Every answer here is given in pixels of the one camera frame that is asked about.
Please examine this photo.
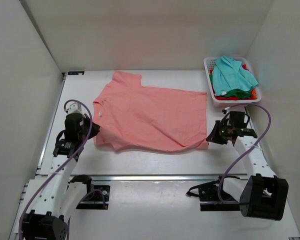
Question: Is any salmon pink t shirt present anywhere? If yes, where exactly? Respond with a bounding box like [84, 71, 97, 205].
[93, 71, 209, 153]

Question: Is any teal t shirt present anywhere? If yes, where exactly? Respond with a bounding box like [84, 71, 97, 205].
[212, 55, 258, 96]

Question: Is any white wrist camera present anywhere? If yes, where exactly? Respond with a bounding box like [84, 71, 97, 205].
[64, 102, 83, 115]
[222, 106, 231, 114]

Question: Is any aluminium rail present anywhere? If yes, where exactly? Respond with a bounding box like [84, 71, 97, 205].
[34, 173, 271, 182]

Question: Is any small dark label sticker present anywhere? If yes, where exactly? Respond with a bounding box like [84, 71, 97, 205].
[67, 71, 85, 76]

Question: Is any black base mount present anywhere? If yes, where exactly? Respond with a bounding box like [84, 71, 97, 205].
[185, 175, 242, 213]
[69, 174, 111, 210]

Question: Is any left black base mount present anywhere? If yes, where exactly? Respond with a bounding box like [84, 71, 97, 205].
[69, 174, 111, 210]

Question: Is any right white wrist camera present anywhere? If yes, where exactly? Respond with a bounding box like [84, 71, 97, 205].
[222, 106, 231, 114]

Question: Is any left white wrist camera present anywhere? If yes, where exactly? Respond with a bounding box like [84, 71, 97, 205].
[64, 102, 83, 115]

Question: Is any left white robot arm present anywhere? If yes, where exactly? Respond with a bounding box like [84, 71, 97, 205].
[18, 110, 100, 240]

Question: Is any green t shirt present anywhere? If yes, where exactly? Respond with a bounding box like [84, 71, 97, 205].
[223, 89, 252, 100]

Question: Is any white plastic basket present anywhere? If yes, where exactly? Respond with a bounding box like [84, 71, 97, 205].
[203, 56, 262, 108]

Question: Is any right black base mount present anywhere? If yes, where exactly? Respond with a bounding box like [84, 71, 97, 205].
[185, 175, 242, 213]

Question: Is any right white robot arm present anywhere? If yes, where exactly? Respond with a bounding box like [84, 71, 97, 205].
[186, 108, 289, 221]

